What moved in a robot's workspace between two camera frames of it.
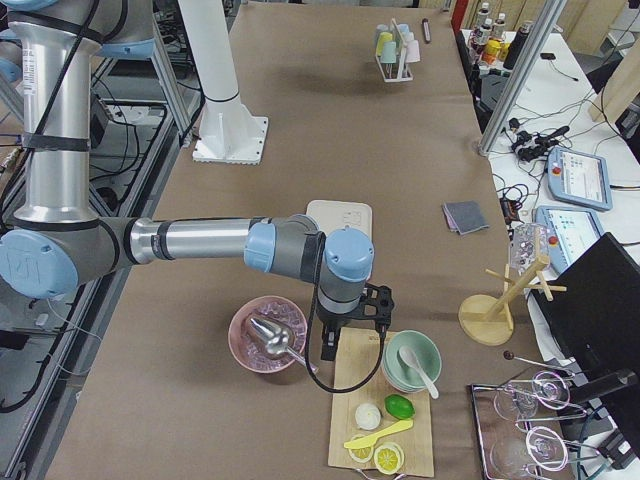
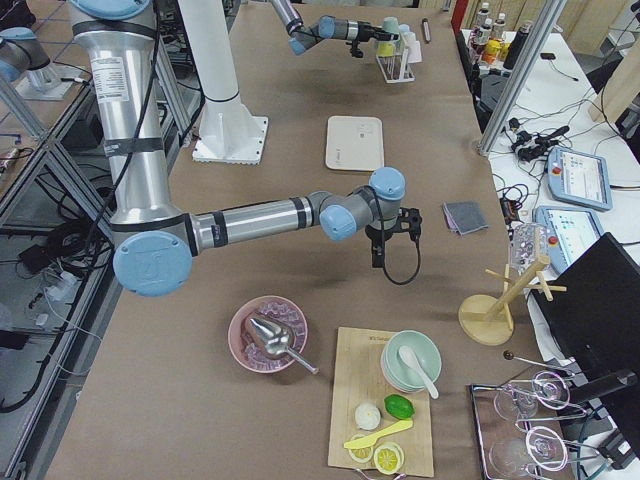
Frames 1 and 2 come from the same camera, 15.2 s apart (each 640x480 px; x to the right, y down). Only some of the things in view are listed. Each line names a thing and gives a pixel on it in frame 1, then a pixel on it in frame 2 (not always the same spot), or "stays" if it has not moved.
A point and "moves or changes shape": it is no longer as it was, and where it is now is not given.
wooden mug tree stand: (487, 319) stays
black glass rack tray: (525, 428) stays
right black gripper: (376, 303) -> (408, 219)
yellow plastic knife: (370, 438) stays
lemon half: (388, 458) stays
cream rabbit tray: (338, 214) moves or changes shape
